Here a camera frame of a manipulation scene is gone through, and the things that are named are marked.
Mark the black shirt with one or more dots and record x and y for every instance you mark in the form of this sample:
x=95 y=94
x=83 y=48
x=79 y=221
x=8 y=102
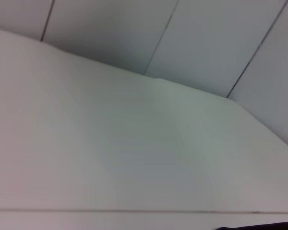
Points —
x=259 y=226

